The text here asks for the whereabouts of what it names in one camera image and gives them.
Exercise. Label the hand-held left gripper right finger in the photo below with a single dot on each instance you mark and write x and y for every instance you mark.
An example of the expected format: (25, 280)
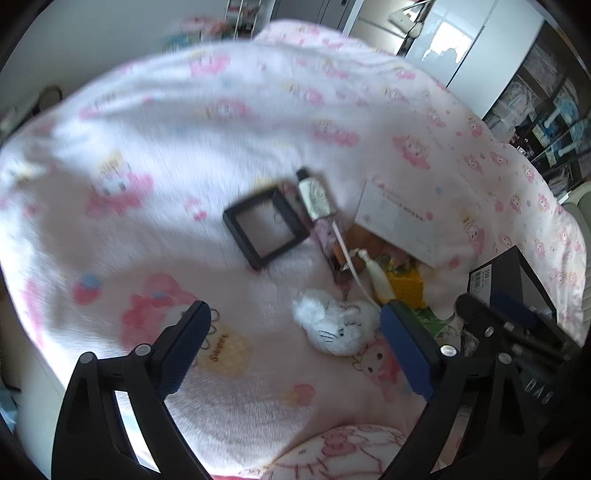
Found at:
(406, 350)

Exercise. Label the pink cartoon printed blanket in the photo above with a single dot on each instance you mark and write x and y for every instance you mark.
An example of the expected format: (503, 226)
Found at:
(184, 138)

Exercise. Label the white plush toy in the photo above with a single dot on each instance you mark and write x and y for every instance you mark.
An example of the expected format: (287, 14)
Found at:
(332, 323)

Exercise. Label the dark glass display cabinet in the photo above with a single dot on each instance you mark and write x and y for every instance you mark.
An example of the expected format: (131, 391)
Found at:
(545, 106)

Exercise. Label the white hand cream tube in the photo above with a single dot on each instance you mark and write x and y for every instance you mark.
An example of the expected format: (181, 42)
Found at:
(316, 198)

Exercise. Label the grey door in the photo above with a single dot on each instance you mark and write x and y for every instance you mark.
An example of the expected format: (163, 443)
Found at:
(309, 11)

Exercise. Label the black storage box container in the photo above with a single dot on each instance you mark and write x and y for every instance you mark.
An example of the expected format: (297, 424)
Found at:
(503, 272)

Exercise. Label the orange wooden comb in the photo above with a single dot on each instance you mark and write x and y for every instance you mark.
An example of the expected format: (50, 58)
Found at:
(358, 237)

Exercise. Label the white padded bed frame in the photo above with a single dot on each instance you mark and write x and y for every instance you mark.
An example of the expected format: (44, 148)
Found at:
(579, 240)

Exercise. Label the white bed base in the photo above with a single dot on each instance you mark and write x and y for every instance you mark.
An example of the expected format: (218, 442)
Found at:
(32, 392)

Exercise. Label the yellow plastic toy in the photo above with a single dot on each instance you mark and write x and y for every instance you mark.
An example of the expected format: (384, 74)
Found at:
(406, 286)

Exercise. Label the small black square box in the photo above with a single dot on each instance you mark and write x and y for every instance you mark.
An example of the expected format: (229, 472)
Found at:
(235, 226)

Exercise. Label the pink printed cloth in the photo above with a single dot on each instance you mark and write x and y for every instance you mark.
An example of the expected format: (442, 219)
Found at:
(341, 445)

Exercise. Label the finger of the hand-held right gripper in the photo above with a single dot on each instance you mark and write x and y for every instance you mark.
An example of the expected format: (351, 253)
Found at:
(515, 309)
(475, 316)

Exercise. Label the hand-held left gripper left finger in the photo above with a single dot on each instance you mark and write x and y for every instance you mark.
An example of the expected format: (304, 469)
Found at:
(184, 346)

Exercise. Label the white wardrobe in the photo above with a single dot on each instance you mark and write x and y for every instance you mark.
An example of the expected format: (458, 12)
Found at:
(485, 46)

